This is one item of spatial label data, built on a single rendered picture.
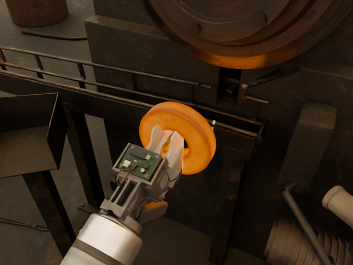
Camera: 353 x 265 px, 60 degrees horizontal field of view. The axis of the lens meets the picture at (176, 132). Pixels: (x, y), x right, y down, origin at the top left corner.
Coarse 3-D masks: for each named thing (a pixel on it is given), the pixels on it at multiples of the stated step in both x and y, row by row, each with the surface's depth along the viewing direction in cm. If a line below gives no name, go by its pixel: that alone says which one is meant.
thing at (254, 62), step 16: (144, 0) 69; (336, 0) 52; (352, 0) 51; (336, 16) 54; (320, 32) 56; (192, 48) 71; (288, 48) 61; (304, 48) 59; (224, 64) 69; (240, 64) 68; (256, 64) 66; (272, 64) 64
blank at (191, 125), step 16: (160, 112) 55; (176, 112) 54; (192, 112) 55; (144, 128) 60; (176, 128) 56; (192, 128) 54; (208, 128) 55; (144, 144) 62; (192, 144) 56; (208, 144) 54; (192, 160) 59; (208, 160) 57
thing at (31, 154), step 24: (24, 96) 90; (48, 96) 91; (0, 120) 94; (24, 120) 95; (48, 120) 97; (0, 144) 93; (24, 144) 92; (48, 144) 77; (0, 168) 85; (24, 168) 84; (48, 168) 83; (48, 192) 99; (48, 216) 107; (72, 240) 121; (48, 264) 124
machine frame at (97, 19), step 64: (128, 0) 89; (128, 64) 96; (192, 64) 85; (320, 64) 73; (128, 128) 115; (256, 128) 88; (192, 192) 121; (256, 192) 104; (320, 192) 91; (256, 256) 127
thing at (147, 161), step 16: (128, 144) 50; (128, 160) 48; (144, 160) 48; (160, 160) 48; (128, 176) 46; (144, 176) 46; (160, 176) 48; (128, 192) 47; (144, 192) 49; (160, 192) 50; (112, 208) 44; (128, 208) 44; (128, 224) 45
